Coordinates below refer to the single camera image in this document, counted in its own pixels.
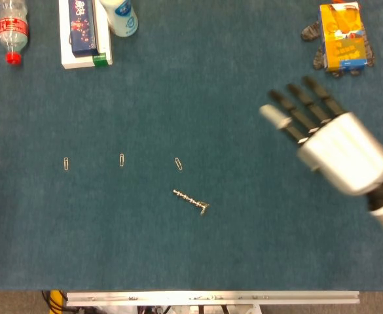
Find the grey knitted glove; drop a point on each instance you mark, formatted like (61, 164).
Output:
(310, 32)

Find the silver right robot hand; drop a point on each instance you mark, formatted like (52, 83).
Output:
(345, 150)

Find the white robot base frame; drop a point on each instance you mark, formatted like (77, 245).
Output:
(181, 310)

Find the white flat box green corner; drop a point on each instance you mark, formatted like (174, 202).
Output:
(103, 45)

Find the yellow snack box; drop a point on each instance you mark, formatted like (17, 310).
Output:
(341, 39)

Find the aluminium profile rail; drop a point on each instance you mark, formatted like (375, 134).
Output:
(211, 298)

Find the white light-blue drink bottle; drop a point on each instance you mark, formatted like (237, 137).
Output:
(122, 18)

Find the teal felt table cover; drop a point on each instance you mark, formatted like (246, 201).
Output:
(191, 255)

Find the clear plastic bottle red cap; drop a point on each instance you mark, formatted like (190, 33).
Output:
(12, 29)

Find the dark blue printed carton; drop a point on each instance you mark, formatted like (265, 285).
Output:
(83, 29)

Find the silver paper clip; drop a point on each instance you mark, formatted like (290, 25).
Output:
(178, 164)
(205, 205)
(66, 163)
(203, 211)
(204, 208)
(121, 160)

